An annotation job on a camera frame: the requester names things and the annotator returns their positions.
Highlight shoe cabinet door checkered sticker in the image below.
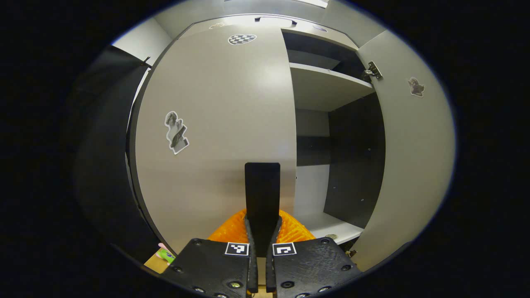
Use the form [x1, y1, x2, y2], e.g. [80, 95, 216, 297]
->
[132, 22, 298, 258]

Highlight shoe cabinet door cube stickers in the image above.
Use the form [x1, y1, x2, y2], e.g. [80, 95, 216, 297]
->
[352, 30, 456, 272]

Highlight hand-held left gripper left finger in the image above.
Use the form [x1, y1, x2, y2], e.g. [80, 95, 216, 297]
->
[159, 209, 259, 298]

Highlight grey cabinet inner shelf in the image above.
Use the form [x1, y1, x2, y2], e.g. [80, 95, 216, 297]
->
[289, 62, 375, 112]

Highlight green pink plush toy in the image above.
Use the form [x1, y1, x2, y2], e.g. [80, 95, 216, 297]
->
[156, 243, 177, 264]

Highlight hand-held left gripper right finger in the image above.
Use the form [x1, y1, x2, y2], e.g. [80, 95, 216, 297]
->
[265, 209, 364, 298]

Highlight black backdrop cloth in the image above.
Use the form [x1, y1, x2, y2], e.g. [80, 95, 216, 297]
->
[72, 45, 166, 263]

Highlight metal door hinge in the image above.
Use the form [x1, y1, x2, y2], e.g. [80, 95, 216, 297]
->
[364, 61, 383, 80]

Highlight grey double-door shoe cabinet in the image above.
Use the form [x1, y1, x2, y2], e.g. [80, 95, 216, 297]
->
[125, 14, 386, 255]

